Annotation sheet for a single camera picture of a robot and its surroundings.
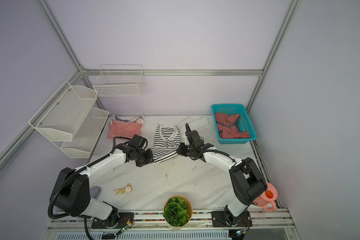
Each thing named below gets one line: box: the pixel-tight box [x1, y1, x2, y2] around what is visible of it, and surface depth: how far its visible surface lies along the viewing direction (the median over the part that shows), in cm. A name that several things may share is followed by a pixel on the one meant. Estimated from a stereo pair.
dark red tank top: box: [214, 112, 251, 139], surface depth 113 cm
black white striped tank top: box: [151, 123, 181, 163], surface depth 106 cm
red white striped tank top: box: [107, 114, 144, 139], surface depth 110 cm
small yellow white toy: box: [113, 183, 132, 195], surface depth 84 cm
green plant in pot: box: [163, 194, 193, 228], surface depth 68 cm
